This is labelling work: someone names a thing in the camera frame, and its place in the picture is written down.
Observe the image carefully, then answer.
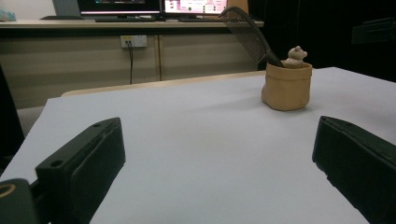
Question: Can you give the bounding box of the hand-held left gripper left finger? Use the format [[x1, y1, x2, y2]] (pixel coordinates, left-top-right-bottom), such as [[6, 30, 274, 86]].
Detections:
[[35, 117, 127, 224]]

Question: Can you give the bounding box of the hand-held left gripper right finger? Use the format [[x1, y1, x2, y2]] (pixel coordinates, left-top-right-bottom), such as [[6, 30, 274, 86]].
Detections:
[[312, 115, 396, 224]]

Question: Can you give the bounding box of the tan cup with bear figure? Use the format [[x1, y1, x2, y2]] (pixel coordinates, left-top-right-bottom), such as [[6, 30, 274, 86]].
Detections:
[[261, 45, 314, 112]]

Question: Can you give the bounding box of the beige desk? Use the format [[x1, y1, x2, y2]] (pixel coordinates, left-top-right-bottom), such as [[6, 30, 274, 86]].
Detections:
[[0, 19, 265, 110]]

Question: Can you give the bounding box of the light wooden table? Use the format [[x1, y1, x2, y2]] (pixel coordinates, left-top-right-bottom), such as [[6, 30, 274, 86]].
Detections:
[[61, 70, 266, 98]]

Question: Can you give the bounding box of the dark box shape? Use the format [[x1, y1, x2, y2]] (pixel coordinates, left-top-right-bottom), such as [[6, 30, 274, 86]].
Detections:
[[351, 17, 396, 45]]

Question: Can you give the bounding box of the black keyboard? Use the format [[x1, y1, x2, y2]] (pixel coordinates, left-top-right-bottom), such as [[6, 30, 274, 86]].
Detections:
[[177, 16, 226, 23], [94, 16, 157, 23]]

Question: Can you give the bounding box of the grey laptop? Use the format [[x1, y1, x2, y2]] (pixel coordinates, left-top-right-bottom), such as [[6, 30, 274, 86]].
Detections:
[[40, 0, 85, 21]]

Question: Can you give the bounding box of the dark screen monitor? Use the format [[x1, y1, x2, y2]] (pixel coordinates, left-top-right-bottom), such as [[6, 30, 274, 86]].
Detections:
[[77, 0, 162, 16]]

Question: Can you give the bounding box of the pale blue crumpled bag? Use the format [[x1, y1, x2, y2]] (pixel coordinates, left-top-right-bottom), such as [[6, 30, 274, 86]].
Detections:
[[0, 7, 17, 22]]

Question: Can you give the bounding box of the pink screen monitor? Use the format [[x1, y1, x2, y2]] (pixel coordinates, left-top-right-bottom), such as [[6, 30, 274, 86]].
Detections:
[[163, 0, 229, 15]]

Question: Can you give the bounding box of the brown cardboard box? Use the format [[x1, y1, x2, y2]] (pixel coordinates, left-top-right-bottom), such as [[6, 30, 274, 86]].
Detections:
[[228, 0, 249, 15]]

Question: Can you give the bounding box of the long black power cable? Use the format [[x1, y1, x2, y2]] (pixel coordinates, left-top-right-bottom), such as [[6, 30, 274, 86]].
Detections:
[[125, 40, 135, 85]]

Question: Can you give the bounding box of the white wall power outlet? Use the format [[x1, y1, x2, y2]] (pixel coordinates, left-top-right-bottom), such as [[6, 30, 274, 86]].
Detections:
[[120, 35, 149, 49]]

